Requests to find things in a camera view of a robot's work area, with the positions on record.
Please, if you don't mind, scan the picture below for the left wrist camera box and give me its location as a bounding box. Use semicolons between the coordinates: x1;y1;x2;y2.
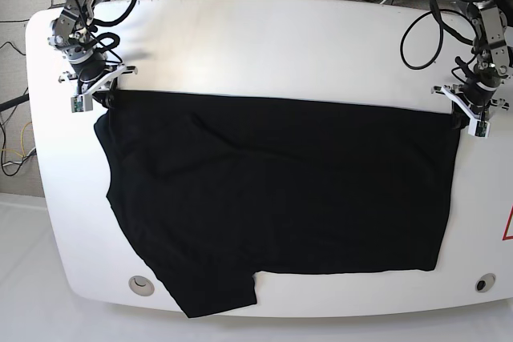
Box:
467;119;490;138

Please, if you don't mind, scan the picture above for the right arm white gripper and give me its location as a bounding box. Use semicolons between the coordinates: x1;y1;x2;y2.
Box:
58;64;138;108

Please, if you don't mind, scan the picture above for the black T-shirt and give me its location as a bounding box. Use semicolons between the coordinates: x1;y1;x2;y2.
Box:
94;91;460;318

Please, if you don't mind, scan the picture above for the red triangle sticker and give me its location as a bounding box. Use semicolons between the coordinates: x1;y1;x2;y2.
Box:
503;208;513;240

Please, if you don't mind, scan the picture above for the round table grommet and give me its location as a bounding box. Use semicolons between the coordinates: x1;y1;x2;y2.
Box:
128;276;155;297
475;273;496;293

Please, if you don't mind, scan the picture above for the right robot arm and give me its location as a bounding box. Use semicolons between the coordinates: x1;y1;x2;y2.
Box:
48;0;137;113

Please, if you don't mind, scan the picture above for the yellow cable left floor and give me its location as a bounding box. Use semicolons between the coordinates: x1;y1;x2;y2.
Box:
0;121;37;177

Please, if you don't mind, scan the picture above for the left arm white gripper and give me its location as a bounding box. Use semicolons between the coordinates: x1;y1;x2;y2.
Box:
430;84;510;130

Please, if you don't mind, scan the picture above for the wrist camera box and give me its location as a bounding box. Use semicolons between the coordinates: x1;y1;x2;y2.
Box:
71;95;93;113
467;119;490;138

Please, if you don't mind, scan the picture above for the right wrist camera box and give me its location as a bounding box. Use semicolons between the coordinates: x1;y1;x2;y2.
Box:
71;95;93;113

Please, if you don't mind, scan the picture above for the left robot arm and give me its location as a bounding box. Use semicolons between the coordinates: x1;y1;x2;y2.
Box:
428;0;512;138

